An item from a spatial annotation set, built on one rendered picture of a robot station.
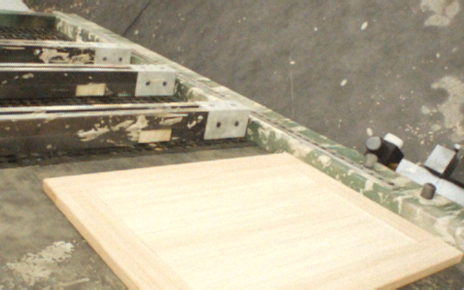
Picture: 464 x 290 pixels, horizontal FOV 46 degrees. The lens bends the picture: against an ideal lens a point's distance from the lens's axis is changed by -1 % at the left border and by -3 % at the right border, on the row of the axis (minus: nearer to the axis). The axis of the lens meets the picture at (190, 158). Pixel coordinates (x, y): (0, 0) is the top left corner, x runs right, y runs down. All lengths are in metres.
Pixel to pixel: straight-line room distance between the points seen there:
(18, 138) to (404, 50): 1.74
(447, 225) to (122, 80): 0.86
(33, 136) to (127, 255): 0.38
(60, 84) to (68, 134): 0.33
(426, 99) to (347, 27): 0.56
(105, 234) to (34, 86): 0.65
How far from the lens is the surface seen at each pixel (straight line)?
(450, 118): 2.18
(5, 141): 1.03
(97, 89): 1.44
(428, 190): 1.10
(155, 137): 1.17
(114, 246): 0.75
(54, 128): 1.05
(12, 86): 1.34
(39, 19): 2.26
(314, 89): 2.48
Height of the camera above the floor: 1.86
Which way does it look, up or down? 44 degrees down
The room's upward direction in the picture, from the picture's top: 55 degrees counter-clockwise
